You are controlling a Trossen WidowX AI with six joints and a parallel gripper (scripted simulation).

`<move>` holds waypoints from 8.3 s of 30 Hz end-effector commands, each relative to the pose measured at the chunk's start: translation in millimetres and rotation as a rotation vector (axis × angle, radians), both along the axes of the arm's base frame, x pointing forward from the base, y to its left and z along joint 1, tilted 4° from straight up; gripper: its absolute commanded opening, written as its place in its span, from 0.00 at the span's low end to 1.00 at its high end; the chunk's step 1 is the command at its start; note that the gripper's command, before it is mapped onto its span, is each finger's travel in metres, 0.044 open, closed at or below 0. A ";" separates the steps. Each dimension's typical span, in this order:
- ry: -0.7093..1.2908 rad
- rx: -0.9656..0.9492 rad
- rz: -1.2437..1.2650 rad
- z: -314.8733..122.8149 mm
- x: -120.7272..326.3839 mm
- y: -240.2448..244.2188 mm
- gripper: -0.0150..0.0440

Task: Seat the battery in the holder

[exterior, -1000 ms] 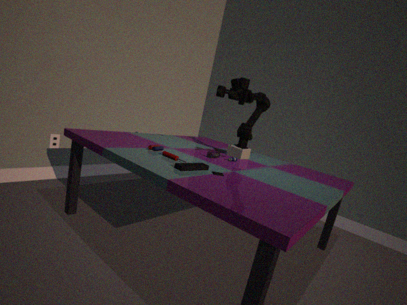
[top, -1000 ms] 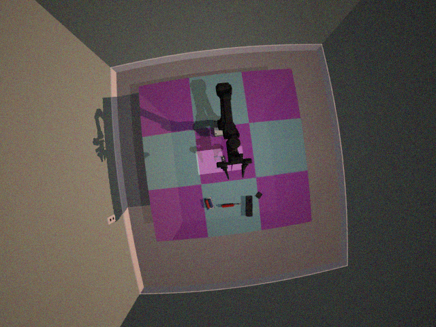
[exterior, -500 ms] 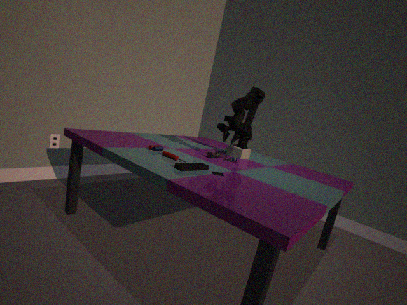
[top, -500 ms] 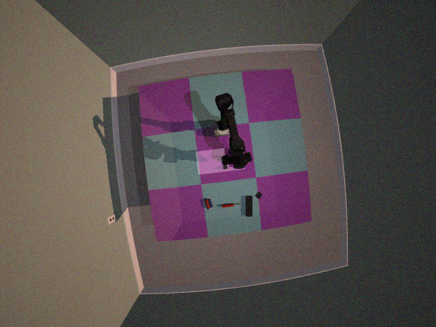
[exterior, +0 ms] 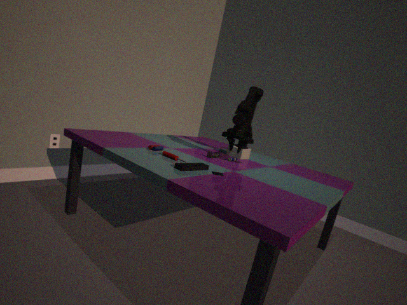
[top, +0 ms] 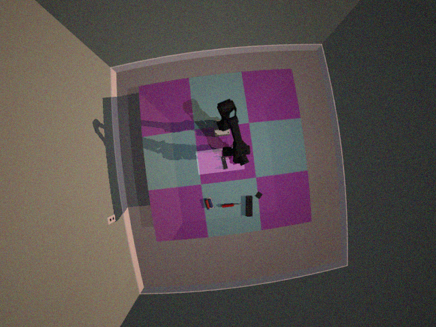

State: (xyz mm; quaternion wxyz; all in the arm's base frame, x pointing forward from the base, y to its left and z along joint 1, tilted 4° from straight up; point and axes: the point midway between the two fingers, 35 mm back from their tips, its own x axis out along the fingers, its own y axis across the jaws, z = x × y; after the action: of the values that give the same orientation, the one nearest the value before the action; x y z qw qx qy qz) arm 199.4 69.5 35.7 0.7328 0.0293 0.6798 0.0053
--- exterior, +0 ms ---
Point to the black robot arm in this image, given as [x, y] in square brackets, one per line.
[245, 113]

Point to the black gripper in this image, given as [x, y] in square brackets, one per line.
[242, 143]

